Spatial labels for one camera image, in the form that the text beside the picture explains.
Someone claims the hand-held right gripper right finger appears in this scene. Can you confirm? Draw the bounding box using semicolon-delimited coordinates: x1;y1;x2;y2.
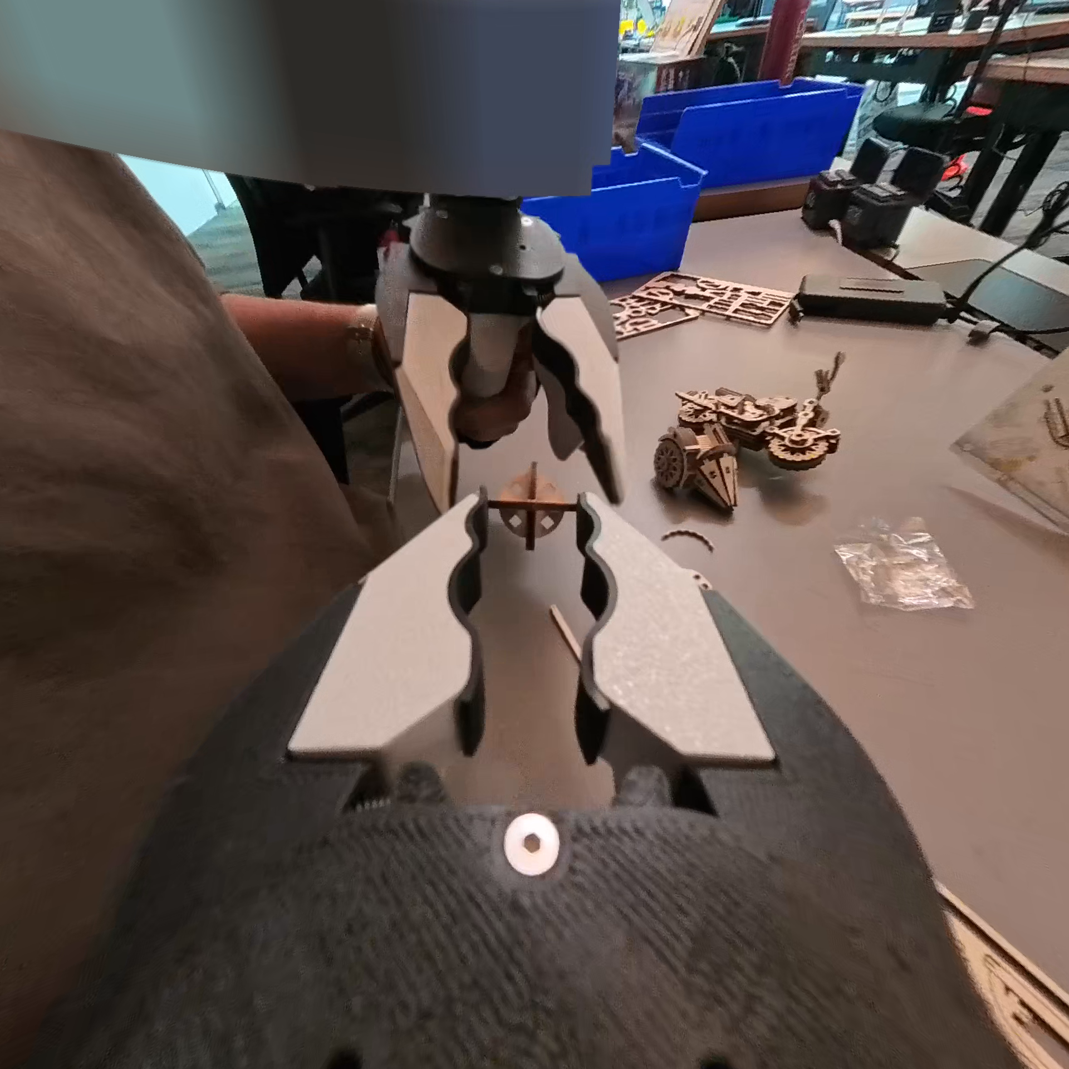
575;491;778;776

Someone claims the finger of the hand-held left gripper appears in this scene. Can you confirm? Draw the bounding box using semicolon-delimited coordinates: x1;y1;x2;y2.
376;274;467;516
530;251;629;504

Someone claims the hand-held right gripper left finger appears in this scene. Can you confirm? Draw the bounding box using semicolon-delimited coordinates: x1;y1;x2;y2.
286;491;489;773

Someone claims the small wooden wheel part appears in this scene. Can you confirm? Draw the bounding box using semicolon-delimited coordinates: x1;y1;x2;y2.
487;462;579;552

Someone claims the person's left forearm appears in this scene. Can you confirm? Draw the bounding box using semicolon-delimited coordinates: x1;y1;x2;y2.
221;292;394;394

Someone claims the grey desk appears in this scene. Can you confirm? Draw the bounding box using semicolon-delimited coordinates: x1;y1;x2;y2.
384;159;1069;1069

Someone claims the person's left hand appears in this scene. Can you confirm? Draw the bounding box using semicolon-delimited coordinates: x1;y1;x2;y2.
449;349;537;445

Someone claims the wooden parts sheet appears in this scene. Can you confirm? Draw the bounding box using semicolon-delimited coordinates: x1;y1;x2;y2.
639;271;795;328
608;292;703;342

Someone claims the wooden model with wheel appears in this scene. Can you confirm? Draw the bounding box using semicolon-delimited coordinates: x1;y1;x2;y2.
654;420;742;512

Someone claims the blue plastic bin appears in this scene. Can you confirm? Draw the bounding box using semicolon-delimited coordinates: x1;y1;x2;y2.
636;77;865;189
522;144;709;285

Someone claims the wooden motorcycle model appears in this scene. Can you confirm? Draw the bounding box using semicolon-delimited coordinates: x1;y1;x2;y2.
675;351;845;474

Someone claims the black office chair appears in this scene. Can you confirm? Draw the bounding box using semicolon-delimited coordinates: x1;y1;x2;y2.
225;171;419;302

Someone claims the clear plastic bag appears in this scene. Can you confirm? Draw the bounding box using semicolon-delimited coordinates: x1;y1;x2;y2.
833;515;975;611

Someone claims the person's brown shirt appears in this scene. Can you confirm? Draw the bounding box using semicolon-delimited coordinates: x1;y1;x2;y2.
0;129;410;1069

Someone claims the black power adapter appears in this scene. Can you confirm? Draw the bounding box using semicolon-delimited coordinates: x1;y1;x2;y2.
789;274;949;327

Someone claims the black battery charger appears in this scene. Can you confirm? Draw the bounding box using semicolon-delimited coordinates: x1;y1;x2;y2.
802;169;861;231
842;184;917;249

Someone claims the red pillar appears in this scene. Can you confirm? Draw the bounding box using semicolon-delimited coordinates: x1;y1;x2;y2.
768;0;823;89

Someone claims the glossy plastic sleeve with paper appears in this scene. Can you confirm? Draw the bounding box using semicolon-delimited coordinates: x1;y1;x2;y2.
952;351;1069;537

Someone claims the black stool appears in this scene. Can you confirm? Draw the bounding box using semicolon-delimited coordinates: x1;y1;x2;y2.
872;100;974;155

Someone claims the dark grey laptop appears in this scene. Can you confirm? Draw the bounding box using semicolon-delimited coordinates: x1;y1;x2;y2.
906;253;1069;352

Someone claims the brown top background table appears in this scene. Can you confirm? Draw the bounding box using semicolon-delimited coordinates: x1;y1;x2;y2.
797;12;1069;68

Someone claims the wooden sheet with round cutouts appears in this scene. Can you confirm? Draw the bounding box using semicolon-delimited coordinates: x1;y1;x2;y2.
939;884;1069;1069

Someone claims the black cable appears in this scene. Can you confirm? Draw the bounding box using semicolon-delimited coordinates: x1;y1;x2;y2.
948;188;1069;344

